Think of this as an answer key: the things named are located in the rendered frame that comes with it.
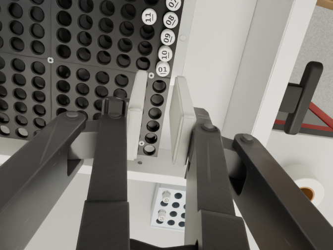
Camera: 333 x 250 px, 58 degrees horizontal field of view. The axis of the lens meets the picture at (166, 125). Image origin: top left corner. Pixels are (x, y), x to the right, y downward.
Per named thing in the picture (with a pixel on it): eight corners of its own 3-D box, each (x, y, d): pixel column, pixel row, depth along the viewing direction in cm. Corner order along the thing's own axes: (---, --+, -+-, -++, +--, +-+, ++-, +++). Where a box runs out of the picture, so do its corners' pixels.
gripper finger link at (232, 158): (196, 147, 14) (260, 156, 14) (187, 105, 18) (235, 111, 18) (190, 174, 14) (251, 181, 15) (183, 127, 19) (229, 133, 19)
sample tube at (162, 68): (169, 63, 31) (170, 76, 27) (157, 64, 31) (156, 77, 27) (168, 51, 31) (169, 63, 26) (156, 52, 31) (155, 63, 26)
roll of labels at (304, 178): (279, 203, 53) (287, 219, 49) (265, 174, 50) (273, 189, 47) (317, 187, 52) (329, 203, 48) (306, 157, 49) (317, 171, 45)
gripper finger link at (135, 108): (136, 161, 16) (121, 160, 16) (142, 109, 22) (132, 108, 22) (142, 110, 15) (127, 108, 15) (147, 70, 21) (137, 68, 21)
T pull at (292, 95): (319, 60, 28) (326, 64, 27) (292, 131, 31) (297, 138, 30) (282, 54, 28) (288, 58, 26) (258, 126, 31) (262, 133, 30)
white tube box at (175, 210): (230, 184, 51) (235, 199, 48) (217, 220, 55) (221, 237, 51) (159, 172, 50) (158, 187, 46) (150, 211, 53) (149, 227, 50)
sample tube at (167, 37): (175, 25, 29) (177, 33, 25) (171, 37, 30) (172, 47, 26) (162, 21, 29) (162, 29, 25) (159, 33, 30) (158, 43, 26)
